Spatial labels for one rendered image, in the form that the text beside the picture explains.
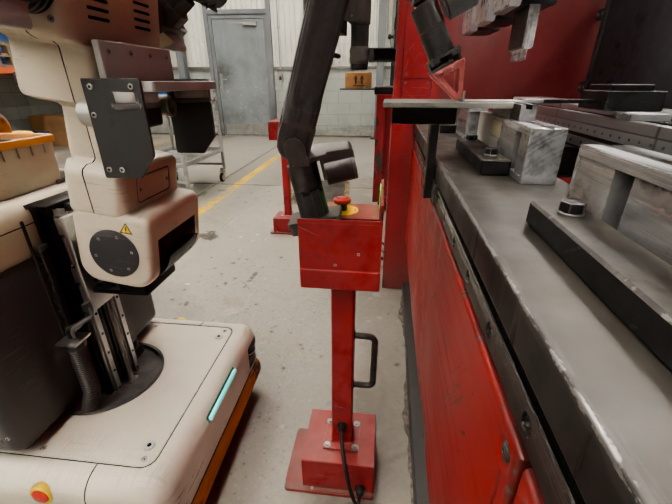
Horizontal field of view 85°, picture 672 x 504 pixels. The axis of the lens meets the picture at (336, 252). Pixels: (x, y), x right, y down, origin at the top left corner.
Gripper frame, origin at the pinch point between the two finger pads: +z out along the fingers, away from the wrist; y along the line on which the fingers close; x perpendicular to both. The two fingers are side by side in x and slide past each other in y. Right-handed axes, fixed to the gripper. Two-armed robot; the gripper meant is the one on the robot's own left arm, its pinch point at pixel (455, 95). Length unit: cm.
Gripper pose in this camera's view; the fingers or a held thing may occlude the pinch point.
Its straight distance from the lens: 94.8
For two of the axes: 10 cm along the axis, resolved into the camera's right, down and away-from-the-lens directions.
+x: -8.8, 3.7, 3.0
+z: 4.5, 8.3, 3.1
